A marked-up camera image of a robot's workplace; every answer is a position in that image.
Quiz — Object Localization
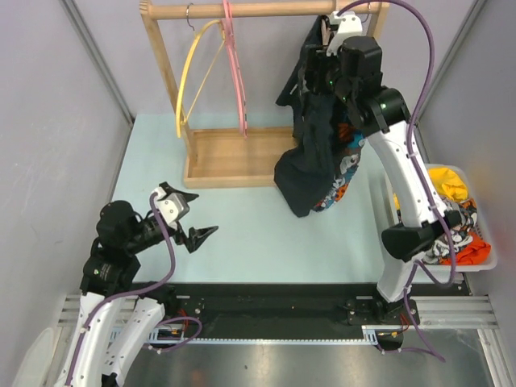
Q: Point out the colourful patterned shorts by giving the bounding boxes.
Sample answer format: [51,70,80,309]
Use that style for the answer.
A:
[312,115,366,212]

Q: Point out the dark navy shorts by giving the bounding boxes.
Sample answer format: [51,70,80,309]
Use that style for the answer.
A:
[274,16,335,218]

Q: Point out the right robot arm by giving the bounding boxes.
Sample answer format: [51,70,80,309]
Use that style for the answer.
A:
[302,36,460,323]

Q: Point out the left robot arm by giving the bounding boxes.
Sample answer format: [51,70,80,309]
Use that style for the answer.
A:
[55,182,218,386]

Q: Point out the pink plastic hanger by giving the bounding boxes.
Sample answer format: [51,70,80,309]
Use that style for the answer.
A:
[223,0,248,138]

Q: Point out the wooden clothes rack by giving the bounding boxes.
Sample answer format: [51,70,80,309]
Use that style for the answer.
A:
[139,1,389,189]

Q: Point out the white laundry basket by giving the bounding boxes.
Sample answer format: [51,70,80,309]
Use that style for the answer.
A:
[385,164,497,275]

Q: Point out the yellow garment in basket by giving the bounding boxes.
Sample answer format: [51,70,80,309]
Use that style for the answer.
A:
[393,168,470,210]

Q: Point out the patterned garment in basket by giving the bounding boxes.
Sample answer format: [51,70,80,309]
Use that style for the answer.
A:
[422,197,477,264]

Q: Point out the orange garment in basket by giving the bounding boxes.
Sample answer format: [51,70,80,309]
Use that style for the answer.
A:
[456,238,491,266]

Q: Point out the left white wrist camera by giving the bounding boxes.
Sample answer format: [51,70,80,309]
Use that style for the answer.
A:
[153,188,190,230]

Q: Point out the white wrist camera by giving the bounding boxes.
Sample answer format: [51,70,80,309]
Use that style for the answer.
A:
[153,188,190,230]
[326,11,363,56]

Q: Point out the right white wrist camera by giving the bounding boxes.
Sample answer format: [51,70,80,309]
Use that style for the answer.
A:
[326,11,363,56]

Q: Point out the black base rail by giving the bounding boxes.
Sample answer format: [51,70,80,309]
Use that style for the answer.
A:
[152,284,419,342]

